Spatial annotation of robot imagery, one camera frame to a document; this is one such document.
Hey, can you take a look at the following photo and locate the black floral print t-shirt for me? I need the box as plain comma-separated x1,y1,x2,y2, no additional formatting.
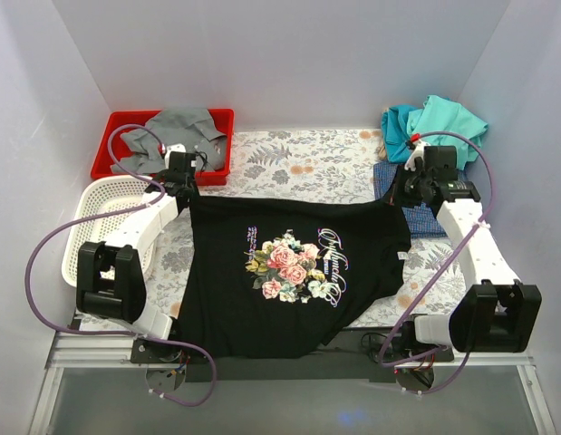
179,196,411,358

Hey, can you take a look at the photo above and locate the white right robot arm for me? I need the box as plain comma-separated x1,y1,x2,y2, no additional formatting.
390,139,542,361

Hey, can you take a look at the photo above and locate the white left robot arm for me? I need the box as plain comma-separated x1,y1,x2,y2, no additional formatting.
76,144,198,363

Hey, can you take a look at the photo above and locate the blue patterned folded shirt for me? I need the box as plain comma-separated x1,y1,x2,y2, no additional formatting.
373,161,446,238

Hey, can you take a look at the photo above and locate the grey shirt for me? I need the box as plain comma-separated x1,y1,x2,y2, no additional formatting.
111,108,227,175

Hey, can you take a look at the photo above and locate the dark teal shirt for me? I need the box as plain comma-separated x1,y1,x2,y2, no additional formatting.
381,104,423,164

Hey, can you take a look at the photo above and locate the white perforated plastic basket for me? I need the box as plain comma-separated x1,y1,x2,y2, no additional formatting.
62,175,148,287

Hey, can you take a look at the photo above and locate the red plastic bin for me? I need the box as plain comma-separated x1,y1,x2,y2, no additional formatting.
91,109,234,186

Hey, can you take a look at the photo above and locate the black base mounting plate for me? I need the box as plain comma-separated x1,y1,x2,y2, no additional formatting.
130,324,458,393

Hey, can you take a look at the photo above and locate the aluminium rail frame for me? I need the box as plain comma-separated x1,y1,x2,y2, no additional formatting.
30,334,556,434

